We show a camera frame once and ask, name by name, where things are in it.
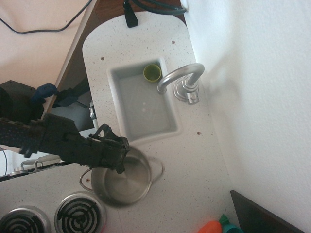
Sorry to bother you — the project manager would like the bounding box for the black box on floor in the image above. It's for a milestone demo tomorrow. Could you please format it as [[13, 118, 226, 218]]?
[[0, 80, 44, 124]]

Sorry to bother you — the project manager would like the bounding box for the right black stove burner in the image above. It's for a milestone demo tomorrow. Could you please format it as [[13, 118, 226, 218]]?
[[54, 191, 107, 233]]

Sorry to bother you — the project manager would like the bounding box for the orange toy carrot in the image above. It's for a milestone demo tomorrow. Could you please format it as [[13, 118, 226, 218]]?
[[198, 220, 222, 233]]

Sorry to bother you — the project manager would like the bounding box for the left black stove burner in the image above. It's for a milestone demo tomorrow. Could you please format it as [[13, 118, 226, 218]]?
[[0, 206, 51, 233]]

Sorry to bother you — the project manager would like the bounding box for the black stove burner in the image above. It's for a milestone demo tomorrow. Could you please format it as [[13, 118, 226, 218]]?
[[54, 191, 107, 233], [0, 206, 51, 233]]

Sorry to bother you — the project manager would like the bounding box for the green plastic cup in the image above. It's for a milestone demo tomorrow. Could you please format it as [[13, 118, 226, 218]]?
[[143, 64, 162, 83]]

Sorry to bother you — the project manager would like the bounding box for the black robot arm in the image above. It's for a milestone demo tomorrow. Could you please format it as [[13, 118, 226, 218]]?
[[0, 113, 130, 174]]

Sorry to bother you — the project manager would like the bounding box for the blue cloth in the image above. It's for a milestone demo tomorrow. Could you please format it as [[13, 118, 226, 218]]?
[[30, 83, 80, 108]]

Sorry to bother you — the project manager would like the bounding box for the grey toy sink basin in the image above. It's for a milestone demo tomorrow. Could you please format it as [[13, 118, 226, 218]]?
[[107, 57, 182, 145]]

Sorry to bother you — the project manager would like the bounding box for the black strap clip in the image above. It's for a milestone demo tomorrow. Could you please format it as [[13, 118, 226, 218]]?
[[123, 0, 138, 28]]

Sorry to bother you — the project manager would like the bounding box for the black cable on floor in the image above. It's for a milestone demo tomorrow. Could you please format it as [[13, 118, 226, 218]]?
[[0, 0, 93, 35]]

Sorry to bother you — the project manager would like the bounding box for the teal plastic toy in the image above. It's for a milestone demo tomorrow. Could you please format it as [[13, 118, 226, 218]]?
[[218, 214, 244, 233]]

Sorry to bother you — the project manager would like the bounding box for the stainless steel pot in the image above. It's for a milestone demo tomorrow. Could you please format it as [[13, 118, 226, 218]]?
[[79, 147, 165, 208]]

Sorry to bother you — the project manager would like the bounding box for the silver toy faucet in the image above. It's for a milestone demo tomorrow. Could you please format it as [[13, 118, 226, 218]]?
[[157, 63, 205, 105]]

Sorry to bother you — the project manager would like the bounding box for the dark brown board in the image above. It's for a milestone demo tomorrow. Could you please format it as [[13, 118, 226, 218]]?
[[230, 190, 303, 233]]

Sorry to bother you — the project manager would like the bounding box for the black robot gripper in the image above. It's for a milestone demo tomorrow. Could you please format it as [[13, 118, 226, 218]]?
[[86, 124, 130, 174]]

